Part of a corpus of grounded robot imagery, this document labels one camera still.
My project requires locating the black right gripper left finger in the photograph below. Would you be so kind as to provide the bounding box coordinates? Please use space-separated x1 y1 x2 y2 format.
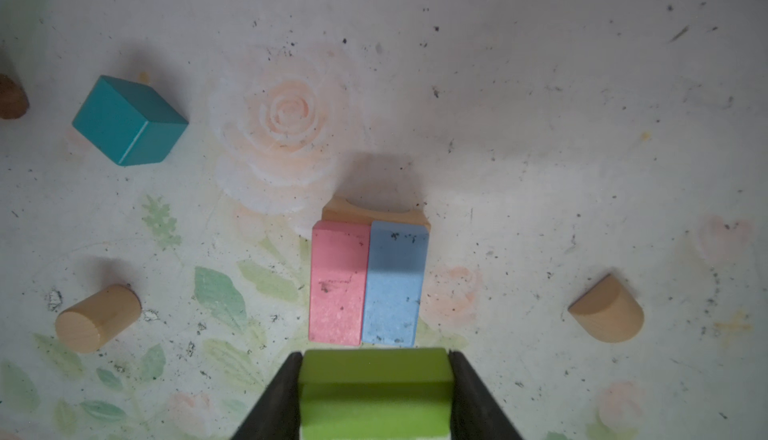
231 352 303 440

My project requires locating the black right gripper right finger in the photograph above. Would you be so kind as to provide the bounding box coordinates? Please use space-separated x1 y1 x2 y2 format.
448 350 523 440

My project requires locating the green wood block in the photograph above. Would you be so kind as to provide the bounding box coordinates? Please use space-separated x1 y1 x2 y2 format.
298 348 454 439

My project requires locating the pink wood block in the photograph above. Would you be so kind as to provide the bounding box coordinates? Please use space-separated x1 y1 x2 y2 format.
308 220 371 347

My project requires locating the light blue wood block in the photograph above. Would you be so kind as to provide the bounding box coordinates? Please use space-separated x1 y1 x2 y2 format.
362 221 429 347

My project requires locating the natural wood arch block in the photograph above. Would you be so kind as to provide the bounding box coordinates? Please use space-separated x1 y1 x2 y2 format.
321 196 431 232

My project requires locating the teal wood cube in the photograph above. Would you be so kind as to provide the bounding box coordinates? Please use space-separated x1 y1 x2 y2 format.
72 76 188 167

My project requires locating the quarter round wood block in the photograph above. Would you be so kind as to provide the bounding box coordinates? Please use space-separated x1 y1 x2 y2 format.
568 274 645 343

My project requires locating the wood cylinder block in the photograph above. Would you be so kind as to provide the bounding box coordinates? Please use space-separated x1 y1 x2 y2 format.
55 285 142 354

